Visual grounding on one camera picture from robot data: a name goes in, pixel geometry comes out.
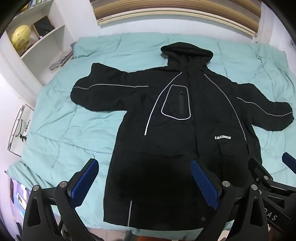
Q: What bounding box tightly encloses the purple printed item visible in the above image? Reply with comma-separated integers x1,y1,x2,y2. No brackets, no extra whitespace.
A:
9,177,31,232

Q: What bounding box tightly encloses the white bookshelf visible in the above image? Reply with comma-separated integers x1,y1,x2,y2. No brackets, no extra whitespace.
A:
0,0,75,87

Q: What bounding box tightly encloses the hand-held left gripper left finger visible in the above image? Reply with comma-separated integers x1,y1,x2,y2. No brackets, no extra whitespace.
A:
22,158,100,241

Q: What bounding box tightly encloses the wooden window blind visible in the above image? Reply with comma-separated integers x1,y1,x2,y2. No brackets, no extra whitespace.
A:
91,0,262,36

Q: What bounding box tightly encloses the black hooded jacket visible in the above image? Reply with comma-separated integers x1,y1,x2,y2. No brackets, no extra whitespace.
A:
70,42,294,232

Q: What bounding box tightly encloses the yellow globe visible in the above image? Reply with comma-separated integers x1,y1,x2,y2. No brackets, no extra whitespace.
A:
11,25,32,50

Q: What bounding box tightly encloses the teal quilted blanket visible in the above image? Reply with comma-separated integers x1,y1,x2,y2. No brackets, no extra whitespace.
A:
6,32,296,230

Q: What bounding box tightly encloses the white bag with drawing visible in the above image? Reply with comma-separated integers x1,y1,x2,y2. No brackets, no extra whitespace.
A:
8,104,35,160

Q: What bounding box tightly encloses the stack of flat books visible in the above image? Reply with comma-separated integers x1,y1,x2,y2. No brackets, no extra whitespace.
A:
49,50,74,72

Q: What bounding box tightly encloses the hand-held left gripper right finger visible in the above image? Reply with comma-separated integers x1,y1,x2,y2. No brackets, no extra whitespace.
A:
190,159,270,241

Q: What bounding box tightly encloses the black box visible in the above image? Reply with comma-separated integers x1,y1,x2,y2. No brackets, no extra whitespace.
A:
32,15,56,37

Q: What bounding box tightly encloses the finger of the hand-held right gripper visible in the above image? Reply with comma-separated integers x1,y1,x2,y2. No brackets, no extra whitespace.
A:
282,152,296,173
248,158,274,186

